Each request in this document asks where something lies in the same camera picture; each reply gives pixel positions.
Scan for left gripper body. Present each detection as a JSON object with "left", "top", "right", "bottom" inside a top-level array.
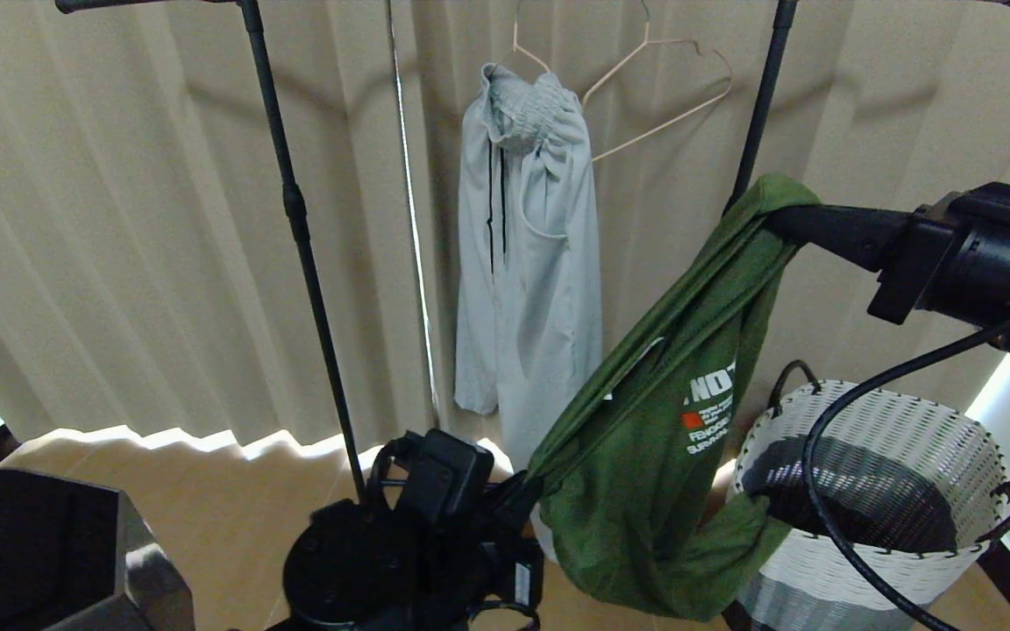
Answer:
[{"left": 461, "top": 478, "right": 550, "bottom": 625}]

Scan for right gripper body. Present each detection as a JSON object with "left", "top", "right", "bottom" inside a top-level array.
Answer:
[{"left": 867, "top": 182, "right": 1010, "bottom": 358}]

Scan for green printed shirt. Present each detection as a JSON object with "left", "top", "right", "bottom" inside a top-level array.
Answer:
[{"left": 527, "top": 173, "right": 822, "bottom": 623}]

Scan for pale grey shorts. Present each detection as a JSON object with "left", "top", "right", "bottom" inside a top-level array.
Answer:
[{"left": 454, "top": 63, "right": 604, "bottom": 474}]

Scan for pink clothes hanger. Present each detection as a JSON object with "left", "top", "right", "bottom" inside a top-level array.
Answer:
[
  {"left": 580, "top": 0, "right": 734, "bottom": 163},
  {"left": 509, "top": 0, "right": 554, "bottom": 75}
]

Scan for white laundry basket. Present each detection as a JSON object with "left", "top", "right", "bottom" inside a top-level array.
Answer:
[{"left": 733, "top": 359, "right": 1010, "bottom": 631}]

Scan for black clothes rack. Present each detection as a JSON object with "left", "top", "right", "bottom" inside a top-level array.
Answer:
[{"left": 56, "top": 0, "right": 1010, "bottom": 507}]

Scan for beige curtain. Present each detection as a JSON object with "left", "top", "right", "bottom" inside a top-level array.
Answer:
[{"left": 0, "top": 0, "right": 1010, "bottom": 457}]

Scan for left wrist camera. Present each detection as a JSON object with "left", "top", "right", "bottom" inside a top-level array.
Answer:
[{"left": 395, "top": 428, "right": 497, "bottom": 527}]

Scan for black cable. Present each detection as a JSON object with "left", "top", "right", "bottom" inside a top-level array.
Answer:
[{"left": 803, "top": 285, "right": 1010, "bottom": 631}]

